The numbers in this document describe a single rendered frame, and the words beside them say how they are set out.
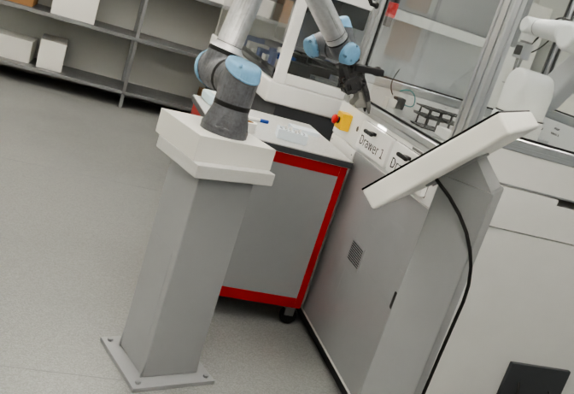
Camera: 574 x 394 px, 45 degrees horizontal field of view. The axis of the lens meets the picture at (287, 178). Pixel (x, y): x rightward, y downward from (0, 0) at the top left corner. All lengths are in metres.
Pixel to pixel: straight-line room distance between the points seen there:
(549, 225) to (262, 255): 1.10
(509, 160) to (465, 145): 0.91
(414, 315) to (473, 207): 0.29
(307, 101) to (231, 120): 1.31
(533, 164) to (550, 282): 0.45
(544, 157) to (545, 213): 0.19
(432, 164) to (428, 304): 0.38
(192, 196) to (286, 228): 0.77
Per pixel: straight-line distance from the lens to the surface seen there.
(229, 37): 2.21
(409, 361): 1.65
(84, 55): 6.59
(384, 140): 2.54
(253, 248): 2.76
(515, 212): 2.32
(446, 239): 1.56
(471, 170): 1.54
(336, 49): 2.30
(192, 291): 2.23
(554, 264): 2.50
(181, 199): 2.13
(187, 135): 2.07
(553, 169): 2.35
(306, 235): 2.80
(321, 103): 3.38
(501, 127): 1.33
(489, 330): 2.49
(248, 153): 2.10
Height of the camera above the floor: 1.27
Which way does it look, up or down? 14 degrees down
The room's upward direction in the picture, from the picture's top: 18 degrees clockwise
